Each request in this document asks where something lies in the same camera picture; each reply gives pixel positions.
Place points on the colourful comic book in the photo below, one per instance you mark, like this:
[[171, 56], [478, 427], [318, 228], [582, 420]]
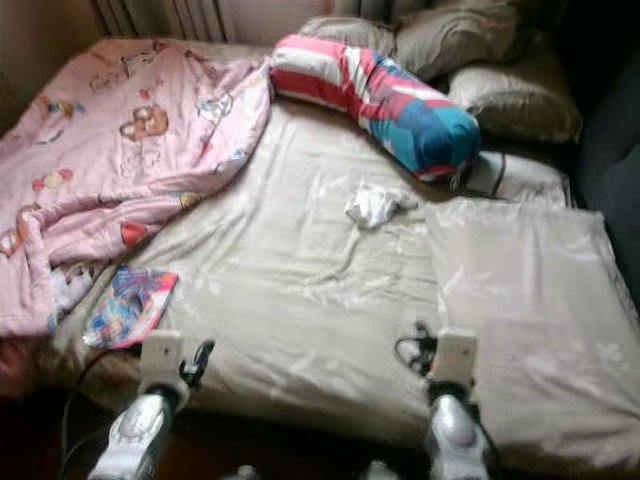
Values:
[[130, 308]]

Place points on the pink cartoon print quilt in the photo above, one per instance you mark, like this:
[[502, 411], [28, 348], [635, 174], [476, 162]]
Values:
[[100, 170]]

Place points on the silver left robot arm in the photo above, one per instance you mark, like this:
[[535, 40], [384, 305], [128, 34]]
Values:
[[135, 435]]

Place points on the folded beige blanket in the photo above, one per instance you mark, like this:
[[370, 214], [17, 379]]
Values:
[[540, 290]]

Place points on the bed with beige sheet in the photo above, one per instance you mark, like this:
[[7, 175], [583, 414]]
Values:
[[300, 280]]

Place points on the white crumpled tissue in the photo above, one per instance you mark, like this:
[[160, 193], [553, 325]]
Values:
[[372, 207]]

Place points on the white pillow with dark stripe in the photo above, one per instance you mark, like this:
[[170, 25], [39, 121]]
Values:
[[525, 178]]

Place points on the red white blue striped pillow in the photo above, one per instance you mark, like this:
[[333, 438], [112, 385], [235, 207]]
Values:
[[380, 98]]

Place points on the dark grey upholstered furniture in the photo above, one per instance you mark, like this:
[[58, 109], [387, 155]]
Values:
[[610, 170]]

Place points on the beige pillow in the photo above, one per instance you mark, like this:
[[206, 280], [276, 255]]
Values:
[[350, 32], [460, 38], [520, 102]]

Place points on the white ribbed radiator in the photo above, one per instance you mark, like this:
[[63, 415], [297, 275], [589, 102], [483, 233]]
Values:
[[160, 18]]

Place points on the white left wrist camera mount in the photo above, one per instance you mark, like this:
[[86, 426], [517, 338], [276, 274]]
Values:
[[160, 360]]

